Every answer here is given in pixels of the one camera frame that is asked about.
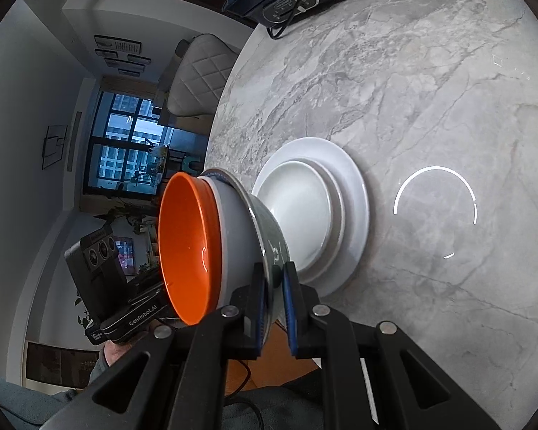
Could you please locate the set of framed wall pictures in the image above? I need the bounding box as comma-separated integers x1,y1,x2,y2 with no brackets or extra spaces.
93,34,152,78

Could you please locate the orange bowl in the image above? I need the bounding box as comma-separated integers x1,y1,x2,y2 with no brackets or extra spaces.
158,171,220,327

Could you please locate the large white plate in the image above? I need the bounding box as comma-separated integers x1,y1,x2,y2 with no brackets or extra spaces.
252,137,369,298

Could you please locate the large dark-framed window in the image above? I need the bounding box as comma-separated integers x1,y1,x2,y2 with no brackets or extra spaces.
90,90,175,195

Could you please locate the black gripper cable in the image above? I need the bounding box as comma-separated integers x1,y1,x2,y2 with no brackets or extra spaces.
226,358,270,417

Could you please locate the green blue floral bowl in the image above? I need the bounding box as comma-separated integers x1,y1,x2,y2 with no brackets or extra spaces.
202,168,292,323

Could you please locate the person's left hand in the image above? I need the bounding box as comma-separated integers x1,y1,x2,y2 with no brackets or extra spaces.
99,340,137,368

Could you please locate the person's grey clothing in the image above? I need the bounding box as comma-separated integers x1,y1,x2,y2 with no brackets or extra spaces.
222,383,337,430

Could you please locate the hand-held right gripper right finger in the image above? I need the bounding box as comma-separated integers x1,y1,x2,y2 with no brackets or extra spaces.
282,261,503,430

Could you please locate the small white plate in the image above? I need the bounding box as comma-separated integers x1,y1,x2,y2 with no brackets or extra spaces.
256,160,344,274

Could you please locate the beige quilted chair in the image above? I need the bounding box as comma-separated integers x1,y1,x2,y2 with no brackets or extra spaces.
166,33,240,117

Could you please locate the television screen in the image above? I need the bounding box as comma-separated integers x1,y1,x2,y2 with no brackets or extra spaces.
115,236,136,275

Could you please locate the white bowl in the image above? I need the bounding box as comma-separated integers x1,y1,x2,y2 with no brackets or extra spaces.
199,175,263,316

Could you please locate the green houseplant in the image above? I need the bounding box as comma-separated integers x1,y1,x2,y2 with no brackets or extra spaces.
108,201,157,234

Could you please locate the dark blue electronic device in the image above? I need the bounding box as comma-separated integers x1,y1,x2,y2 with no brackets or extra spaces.
265,0,382,40

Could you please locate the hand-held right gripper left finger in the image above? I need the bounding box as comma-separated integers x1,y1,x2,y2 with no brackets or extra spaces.
56,263,272,430

